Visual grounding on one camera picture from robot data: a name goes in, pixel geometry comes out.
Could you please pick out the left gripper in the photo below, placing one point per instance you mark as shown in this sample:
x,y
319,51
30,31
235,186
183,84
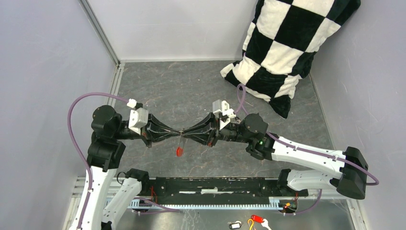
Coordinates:
x,y
154,124

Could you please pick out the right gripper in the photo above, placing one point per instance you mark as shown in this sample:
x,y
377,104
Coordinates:
x,y
209,123

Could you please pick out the red key tag with keyring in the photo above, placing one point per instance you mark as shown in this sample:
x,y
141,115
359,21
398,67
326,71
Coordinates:
x,y
182,141

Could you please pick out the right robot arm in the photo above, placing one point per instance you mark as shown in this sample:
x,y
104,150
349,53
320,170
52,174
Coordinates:
x,y
343,171

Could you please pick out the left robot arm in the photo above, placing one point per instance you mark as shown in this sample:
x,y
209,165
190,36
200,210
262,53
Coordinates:
x,y
103,160

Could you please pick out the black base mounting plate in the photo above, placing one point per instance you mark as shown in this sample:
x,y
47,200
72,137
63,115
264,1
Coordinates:
x,y
216,190

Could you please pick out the red key tag bottom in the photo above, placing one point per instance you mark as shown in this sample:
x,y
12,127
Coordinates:
x,y
257,219

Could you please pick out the yellow carabiner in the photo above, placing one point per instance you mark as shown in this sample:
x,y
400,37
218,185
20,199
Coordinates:
x,y
250,223

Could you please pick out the black white checkered blanket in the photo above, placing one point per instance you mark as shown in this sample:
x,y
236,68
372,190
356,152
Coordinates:
x,y
281,42

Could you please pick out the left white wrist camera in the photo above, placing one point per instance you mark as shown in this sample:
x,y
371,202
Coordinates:
x,y
138,116

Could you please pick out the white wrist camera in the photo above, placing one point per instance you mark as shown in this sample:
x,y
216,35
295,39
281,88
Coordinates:
x,y
138,116
223,113

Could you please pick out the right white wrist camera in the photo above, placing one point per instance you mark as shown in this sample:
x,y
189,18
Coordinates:
x,y
223,113

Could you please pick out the white slotted cable duct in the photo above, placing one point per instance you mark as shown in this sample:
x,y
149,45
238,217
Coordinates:
x,y
271,205

